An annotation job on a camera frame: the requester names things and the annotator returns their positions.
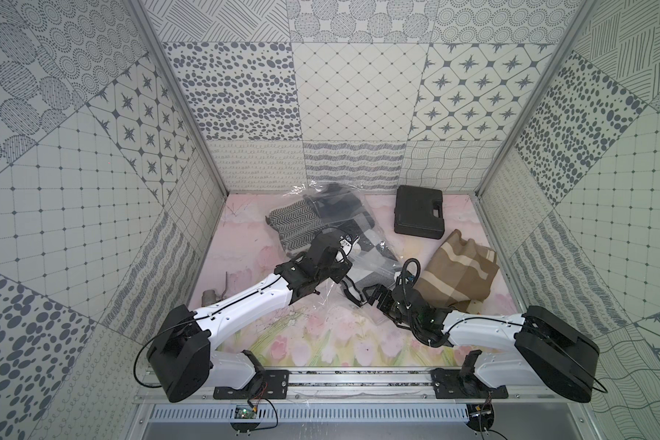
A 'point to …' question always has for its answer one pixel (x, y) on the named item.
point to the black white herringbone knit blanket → (297, 225)
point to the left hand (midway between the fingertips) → (352, 256)
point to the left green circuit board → (242, 412)
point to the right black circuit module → (480, 416)
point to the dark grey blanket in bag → (335, 204)
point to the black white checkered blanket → (371, 259)
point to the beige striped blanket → (458, 275)
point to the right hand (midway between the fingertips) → (371, 298)
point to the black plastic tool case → (418, 211)
